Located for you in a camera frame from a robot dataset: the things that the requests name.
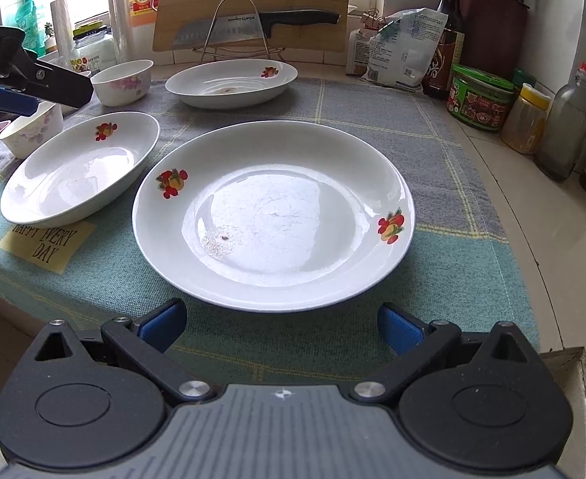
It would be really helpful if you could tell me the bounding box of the white floral bowl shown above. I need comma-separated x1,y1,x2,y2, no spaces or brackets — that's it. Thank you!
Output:
91,59,154,107
0,102,63,159

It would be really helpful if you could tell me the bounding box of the white floral bowl back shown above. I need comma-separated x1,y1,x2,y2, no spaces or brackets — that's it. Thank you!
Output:
91,59,154,107

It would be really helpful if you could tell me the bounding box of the large white fruit plate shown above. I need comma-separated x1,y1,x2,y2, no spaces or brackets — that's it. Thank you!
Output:
132,120,415,314

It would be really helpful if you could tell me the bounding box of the white stained plate back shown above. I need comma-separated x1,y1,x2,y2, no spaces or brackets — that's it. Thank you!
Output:
165,58,299,110

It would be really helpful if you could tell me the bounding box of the small potted plant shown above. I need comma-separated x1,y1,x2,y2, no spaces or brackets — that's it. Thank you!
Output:
44,23,57,54

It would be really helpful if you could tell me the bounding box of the glass jar green lid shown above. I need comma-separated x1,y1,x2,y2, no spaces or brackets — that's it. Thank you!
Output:
70,21,117,73

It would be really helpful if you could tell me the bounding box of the tall plastic cup stack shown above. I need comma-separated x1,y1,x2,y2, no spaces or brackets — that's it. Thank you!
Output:
108,0,134,64

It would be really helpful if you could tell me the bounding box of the yellow happy day label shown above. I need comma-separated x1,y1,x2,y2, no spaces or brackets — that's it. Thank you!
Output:
0,221,96,275

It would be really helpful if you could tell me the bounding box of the bamboo cutting board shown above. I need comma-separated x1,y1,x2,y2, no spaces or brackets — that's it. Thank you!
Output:
151,0,354,53

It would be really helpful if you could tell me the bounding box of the yellow lid spice jar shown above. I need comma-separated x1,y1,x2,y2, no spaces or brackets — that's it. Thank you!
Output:
501,83,552,154

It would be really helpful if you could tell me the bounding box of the green lid sauce jar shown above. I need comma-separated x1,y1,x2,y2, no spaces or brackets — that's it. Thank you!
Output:
447,65,515,132

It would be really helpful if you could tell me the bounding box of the dark soy sauce bottle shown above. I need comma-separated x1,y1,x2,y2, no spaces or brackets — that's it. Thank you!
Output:
422,0,464,99

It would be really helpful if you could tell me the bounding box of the clear red cap bottle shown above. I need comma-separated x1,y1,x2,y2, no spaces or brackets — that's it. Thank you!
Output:
533,62,586,182

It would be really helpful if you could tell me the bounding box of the white seasoning bag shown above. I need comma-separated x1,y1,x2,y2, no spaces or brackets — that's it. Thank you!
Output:
363,8,448,91

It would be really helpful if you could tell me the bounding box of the red white paper packet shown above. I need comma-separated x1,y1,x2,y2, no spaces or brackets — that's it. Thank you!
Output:
346,8,386,77

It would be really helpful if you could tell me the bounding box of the dark red knife block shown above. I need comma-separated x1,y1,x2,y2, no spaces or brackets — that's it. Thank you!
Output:
461,0,529,79

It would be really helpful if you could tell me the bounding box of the black handled kitchen knife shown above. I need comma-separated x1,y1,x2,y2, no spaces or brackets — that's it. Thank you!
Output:
172,9,341,50

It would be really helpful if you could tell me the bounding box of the metal wire board rack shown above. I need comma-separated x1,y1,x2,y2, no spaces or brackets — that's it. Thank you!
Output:
200,0,284,63

